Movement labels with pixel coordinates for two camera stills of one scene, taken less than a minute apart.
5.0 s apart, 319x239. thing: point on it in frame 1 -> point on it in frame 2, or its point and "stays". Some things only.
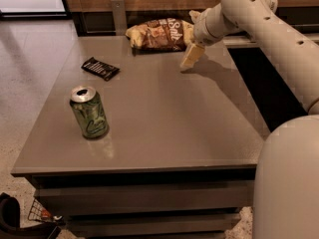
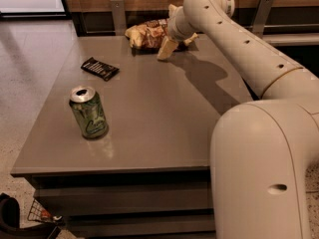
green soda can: x=88 y=107 stays
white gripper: x=201 y=31 -> x=174 y=31
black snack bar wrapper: x=105 y=71 stays
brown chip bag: x=160 y=35 stays
